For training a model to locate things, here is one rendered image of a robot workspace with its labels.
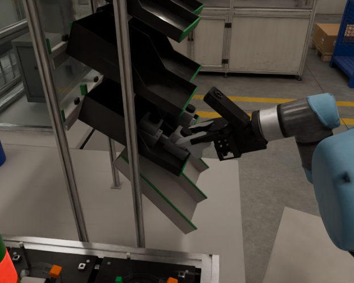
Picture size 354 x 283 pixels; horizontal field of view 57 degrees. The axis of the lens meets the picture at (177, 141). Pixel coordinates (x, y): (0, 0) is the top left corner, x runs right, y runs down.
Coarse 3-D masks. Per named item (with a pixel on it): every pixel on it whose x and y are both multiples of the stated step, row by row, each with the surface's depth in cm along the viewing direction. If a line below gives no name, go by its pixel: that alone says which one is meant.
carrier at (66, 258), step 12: (12, 252) 86; (24, 252) 77; (36, 252) 86; (48, 252) 86; (60, 252) 86; (24, 264) 83; (36, 264) 80; (48, 264) 80; (60, 264) 83; (72, 264) 83; (24, 276) 72; (36, 276) 78; (48, 276) 78; (60, 276) 78; (72, 276) 80; (84, 276) 80
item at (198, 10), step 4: (172, 0) 81; (176, 0) 83; (180, 0) 84; (184, 0) 83; (188, 0) 83; (192, 0) 83; (196, 0) 83; (180, 4) 81; (184, 4) 83; (188, 4) 84; (192, 4) 83; (196, 4) 83; (200, 4) 83; (204, 4) 83; (188, 8) 82; (192, 8) 83; (196, 8) 83; (200, 8) 79; (196, 12) 77; (200, 12) 84
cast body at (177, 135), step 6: (180, 126) 82; (174, 132) 80; (180, 132) 80; (186, 132) 80; (162, 138) 83; (168, 138) 82; (174, 138) 80; (168, 144) 82; (168, 150) 83; (174, 150) 82; (180, 150) 81; (186, 150) 81; (180, 156) 82; (186, 156) 82
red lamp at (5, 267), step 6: (6, 252) 39; (6, 258) 38; (0, 264) 38; (6, 264) 38; (12, 264) 40; (0, 270) 38; (6, 270) 39; (12, 270) 40; (0, 276) 38; (6, 276) 39; (12, 276) 40; (0, 282) 38; (6, 282) 39; (12, 282) 40
